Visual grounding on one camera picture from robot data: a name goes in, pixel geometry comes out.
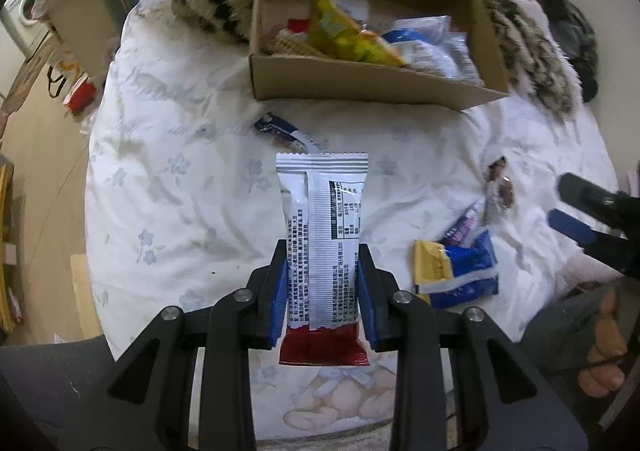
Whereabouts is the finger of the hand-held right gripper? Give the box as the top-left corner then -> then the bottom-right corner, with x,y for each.
557,172 -> 618,219
547,208 -> 601,252

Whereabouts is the large beige cardboard box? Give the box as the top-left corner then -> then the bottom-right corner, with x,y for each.
40,0 -> 131,82

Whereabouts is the yellow wooden chair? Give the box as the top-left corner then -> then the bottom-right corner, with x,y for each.
0,158 -> 26,332

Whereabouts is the dark blue white wrapper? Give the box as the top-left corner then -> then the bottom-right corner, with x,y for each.
252,112 -> 326,152

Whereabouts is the blue yellow snack packet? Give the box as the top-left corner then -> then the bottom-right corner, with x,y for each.
412,230 -> 500,310

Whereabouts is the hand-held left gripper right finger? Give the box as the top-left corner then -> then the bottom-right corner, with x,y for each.
356,243 -> 588,451

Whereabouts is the red box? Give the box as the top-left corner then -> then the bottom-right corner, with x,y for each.
64,80 -> 98,114

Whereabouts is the person's right hand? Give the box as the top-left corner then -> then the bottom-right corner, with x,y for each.
577,288 -> 632,399

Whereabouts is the dark clothes pile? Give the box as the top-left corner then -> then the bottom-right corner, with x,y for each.
535,0 -> 600,104

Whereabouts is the small brown candy packet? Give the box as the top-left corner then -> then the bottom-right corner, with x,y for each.
482,156 -> 516,222

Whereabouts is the white yellow shopping bag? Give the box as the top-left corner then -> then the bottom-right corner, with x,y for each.
47,58 -> 83,99

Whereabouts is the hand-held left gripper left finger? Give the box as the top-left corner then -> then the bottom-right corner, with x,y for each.
60,239 -> 291,451

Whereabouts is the brown cardboard box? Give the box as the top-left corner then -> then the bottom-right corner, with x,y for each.
248,0 -> 510,111

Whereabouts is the white washing machine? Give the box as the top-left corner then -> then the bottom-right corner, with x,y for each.
2,0 -> 51,54

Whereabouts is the red white snack bar packet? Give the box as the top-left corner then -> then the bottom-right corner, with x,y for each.
276,152 -> 372,367

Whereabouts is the brown patterned floor mat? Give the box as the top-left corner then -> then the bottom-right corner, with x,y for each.
0,38 -> 56,117

